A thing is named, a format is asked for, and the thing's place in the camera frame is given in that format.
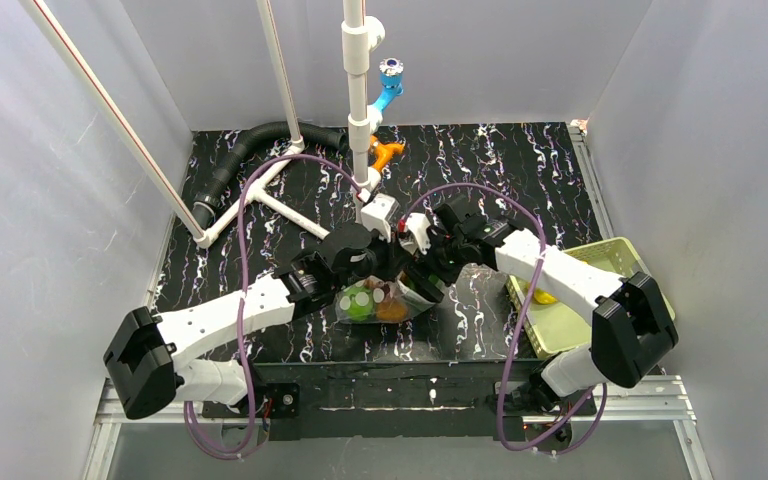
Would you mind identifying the clear polka dot zip bag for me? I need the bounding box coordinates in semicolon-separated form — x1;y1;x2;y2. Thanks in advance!
334;273;436;324

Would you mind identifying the yellow fake banana bunch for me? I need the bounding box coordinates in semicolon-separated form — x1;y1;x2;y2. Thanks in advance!
516;279;558;305

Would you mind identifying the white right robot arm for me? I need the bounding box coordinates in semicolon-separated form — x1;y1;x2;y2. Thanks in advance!
398;198;679;405

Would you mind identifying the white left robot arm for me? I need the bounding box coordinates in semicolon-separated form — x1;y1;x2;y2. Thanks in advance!
103;224;417;420

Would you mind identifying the fake green apple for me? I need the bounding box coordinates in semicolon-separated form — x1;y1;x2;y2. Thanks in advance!
341;286;375;322

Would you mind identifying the fake orange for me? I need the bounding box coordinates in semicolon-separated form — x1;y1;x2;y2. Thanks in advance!
375;298;411;324

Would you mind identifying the orange pipe fitting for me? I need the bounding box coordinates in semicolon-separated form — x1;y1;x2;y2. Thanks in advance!
370;135;405;173

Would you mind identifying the pale green perforated basket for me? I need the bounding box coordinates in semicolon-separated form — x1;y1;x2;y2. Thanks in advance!
495;232;649;359

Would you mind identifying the blue faucet fixture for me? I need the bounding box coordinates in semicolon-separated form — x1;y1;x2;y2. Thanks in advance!
371;57;404;117

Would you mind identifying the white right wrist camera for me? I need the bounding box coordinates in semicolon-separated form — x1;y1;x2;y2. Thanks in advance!
399;213;431;254

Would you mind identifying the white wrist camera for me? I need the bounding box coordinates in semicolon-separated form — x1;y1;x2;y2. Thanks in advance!
399;213;431;254
361;194;399;242

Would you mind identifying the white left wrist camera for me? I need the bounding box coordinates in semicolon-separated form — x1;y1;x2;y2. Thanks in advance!
361;194;399;242

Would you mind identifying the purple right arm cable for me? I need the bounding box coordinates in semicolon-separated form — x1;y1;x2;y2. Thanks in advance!
400;183;609;458

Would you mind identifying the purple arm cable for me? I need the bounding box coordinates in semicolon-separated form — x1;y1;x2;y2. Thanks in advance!
183;153;369;462
400;183;609;458

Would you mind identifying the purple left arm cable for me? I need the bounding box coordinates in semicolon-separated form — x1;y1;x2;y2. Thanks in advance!
183;153;369;462

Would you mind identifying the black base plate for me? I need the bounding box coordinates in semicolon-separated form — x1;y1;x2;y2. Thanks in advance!
201;360;597;442

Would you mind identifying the black corrugated hose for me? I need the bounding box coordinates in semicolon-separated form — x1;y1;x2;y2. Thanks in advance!
191;121;349;230

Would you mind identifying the white pvc pipe frame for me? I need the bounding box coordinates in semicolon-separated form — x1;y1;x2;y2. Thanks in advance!
22;1;381;249

